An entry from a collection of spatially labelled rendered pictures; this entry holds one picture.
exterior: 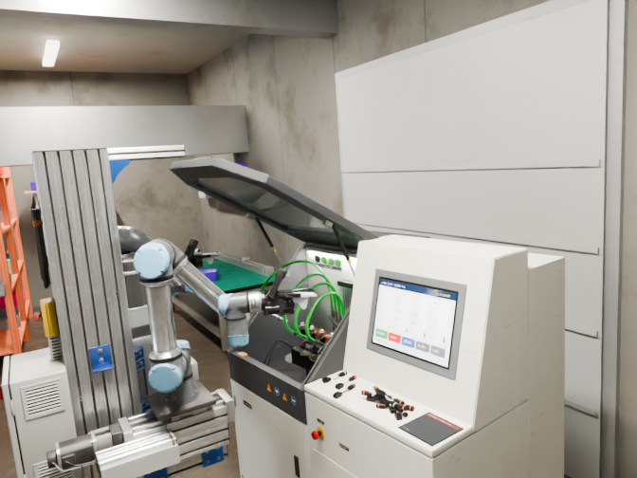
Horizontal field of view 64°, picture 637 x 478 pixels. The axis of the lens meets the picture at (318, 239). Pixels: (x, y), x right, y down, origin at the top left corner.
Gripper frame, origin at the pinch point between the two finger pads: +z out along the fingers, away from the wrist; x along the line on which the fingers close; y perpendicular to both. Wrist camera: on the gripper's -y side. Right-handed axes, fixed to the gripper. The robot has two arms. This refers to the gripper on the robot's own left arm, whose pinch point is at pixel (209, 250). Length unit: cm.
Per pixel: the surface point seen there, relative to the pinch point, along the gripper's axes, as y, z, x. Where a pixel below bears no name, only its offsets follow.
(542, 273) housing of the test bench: -22, 6, 175
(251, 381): 54, -22, 52
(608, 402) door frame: 65, 93, 203
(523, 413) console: 32, -8, 178
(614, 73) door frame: -104, 93, 180
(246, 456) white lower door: 103, -18, 46
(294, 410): 51, -34, 88
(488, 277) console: -25, -26, 163
